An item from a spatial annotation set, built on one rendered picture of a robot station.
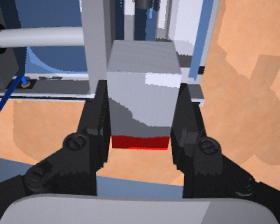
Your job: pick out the grey rectangular block with red end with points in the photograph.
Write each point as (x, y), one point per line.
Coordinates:
(143, 81)

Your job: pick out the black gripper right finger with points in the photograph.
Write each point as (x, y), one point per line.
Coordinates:
(207, 172)

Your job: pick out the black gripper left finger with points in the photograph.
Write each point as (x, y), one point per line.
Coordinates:
(72, 169)

